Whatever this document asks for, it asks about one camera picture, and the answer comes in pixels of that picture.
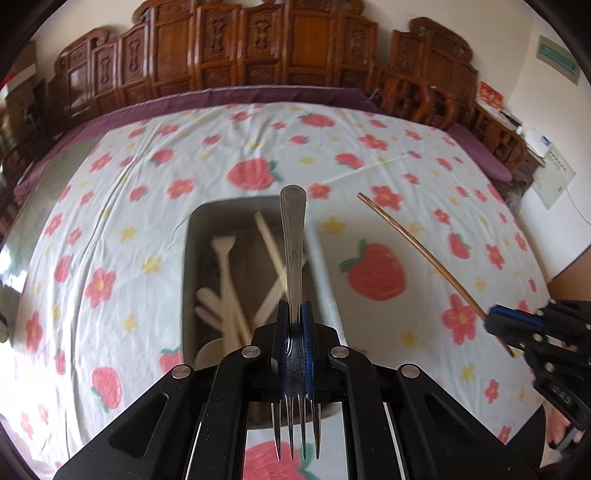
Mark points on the row of carved wooden chairs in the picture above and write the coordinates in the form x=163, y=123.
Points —
x=258, y=46

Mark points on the red card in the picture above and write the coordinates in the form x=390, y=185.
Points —
x=490, y=94

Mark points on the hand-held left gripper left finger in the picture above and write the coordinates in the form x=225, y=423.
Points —
x=281, y=337

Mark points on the wooden cutlery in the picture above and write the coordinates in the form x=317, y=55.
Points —
x=226, y=277

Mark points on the white wall panel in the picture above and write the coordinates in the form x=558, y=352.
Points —
x=554, y=177

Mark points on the person's right hand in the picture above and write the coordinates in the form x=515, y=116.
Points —
x=556, y=427

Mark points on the green wall sign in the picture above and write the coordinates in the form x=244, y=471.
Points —
x=556, y=57

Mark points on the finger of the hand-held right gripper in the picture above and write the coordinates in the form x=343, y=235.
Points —
x=508, y=318
x=554, y=348

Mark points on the small cream utensil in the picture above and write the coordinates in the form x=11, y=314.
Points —
x=203, y=314

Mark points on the floral strawberry tablecloth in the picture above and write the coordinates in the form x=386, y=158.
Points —
x=138, y=254

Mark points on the cream chopstick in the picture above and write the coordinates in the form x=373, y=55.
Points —
x=268, y=304
x=270, y=249

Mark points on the brown chopstick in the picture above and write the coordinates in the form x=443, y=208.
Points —
x=362, y=196

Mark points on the metal fork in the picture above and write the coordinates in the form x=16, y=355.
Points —
x=293, y=221

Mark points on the metal tray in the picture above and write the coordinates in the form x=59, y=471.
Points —
x=249, y=258

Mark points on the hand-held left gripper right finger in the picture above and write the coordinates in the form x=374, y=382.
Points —
x=308, y=337

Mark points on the white and blue box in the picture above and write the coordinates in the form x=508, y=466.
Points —
x=538, y=143

